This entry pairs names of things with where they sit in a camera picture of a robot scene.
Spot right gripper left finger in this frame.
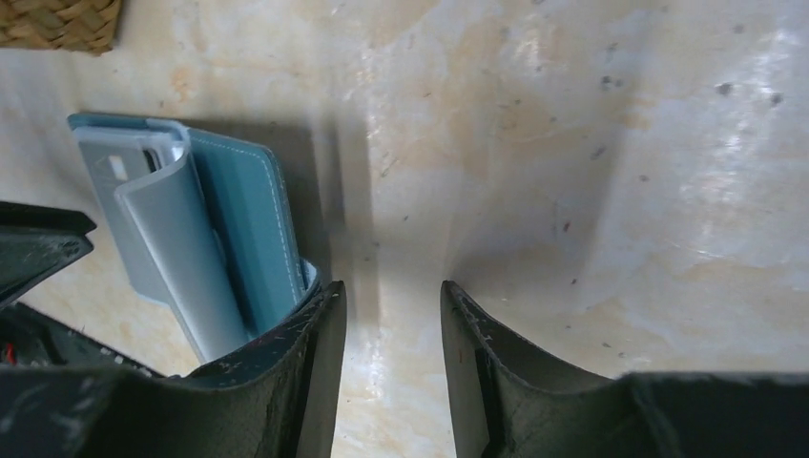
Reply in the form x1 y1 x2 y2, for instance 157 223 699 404
1 281 346 457

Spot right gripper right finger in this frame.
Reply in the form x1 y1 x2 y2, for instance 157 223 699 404
441 281 808 457

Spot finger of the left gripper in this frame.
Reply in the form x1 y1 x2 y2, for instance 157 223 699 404
1 201 97 307

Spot blue card holder wallet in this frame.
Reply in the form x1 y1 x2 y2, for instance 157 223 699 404
68 113 321 363

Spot dark grey card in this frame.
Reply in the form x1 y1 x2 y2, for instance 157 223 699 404
93 148 160 183

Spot woven brown divided tray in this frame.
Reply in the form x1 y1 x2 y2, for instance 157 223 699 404
1 0 123 55

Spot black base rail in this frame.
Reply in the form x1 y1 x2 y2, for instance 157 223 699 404
1 302 159 377

